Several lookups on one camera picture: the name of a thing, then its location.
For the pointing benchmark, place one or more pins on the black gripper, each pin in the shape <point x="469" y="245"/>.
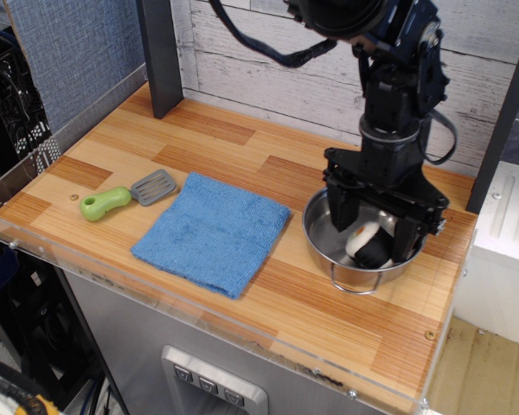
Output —
<point x="387" y="176"/>

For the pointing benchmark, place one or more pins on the black and white sushi roll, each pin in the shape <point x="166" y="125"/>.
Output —
<point x="371" y="246"/>

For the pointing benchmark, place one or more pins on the steel pan with handles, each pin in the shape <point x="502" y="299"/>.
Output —
<point x="326" y="245"/>

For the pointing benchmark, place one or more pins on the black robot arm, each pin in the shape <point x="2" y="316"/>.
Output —
<point x="397" y="46"/>

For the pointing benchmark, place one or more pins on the white side cabinet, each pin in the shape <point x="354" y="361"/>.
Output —
<point x="488" y="293"/>

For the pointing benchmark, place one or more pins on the blue cloth towel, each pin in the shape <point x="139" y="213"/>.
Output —
<point x="214" y="235"/>

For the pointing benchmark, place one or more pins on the silver dispenser button panel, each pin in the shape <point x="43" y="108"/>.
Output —
<point x="212" y="382"/>

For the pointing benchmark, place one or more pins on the black equipment rack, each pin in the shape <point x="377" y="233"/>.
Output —
<point x="23" y="121"/>

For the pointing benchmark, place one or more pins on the dark grey right post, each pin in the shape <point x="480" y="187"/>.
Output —
<point x="496" y="145"/>

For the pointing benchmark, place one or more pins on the dark grey post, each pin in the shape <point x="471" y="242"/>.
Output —
<point x="161" y="56"/>
<point x="496" y="145"/>

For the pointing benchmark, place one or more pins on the green handled grey spatula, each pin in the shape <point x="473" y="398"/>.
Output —
<point x="146" y="191"/>

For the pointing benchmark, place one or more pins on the dark grey left post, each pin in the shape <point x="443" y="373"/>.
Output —
<point x="161" y="56"/>

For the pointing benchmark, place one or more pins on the clear acrylic guard rail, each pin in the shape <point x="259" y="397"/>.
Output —
<point x="309" y="347"/>

